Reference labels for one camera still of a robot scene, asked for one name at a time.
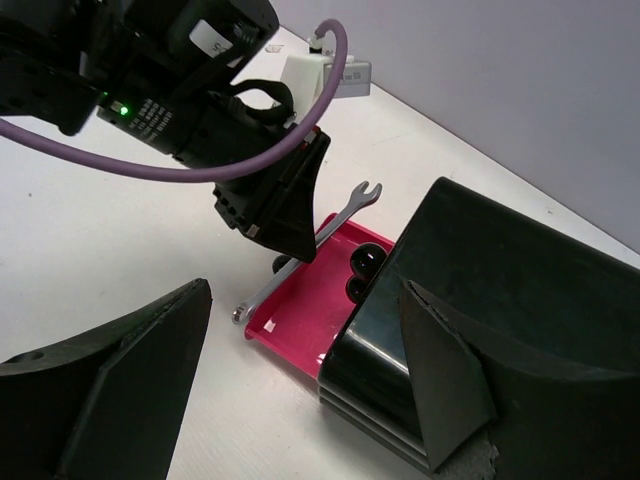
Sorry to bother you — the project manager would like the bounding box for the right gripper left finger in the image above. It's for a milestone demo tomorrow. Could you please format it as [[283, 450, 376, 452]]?
[[1, 279, 212, 479]]

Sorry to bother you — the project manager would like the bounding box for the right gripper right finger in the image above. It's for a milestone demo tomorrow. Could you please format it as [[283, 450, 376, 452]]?
[[398, 281, 639, 479]]

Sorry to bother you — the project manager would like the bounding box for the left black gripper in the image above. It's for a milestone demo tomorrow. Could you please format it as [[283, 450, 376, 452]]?
[[213, 127, 331, 263]]

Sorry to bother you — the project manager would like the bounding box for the silver combination wrench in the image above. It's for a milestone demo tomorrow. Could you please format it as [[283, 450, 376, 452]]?
[[231, 181, 383, 325]]

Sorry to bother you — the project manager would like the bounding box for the pink bottom drawer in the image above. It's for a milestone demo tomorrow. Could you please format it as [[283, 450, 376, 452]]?
[[244, 221, 394, 379]]

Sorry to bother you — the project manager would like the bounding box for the black drawer cabinet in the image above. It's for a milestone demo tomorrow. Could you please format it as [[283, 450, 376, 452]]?
[[318, 178, 639, 479]]

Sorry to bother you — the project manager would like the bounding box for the pink top drawer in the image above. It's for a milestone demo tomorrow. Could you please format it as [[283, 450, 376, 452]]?
[[350, 242, 388, 281]]

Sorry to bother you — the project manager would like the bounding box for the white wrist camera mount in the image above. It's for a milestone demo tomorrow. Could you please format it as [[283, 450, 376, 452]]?
[[280, 42, 372, 123]]

